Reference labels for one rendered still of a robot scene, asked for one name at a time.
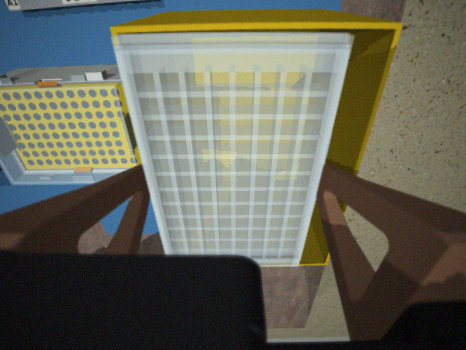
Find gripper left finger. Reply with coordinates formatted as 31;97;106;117
0;164;150;254

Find yellow open-top bin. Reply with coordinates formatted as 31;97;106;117
110;9;403;266

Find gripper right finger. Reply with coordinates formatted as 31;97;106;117
316;163;466;341

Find blue bench mat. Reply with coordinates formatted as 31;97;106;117
0;0;342;214

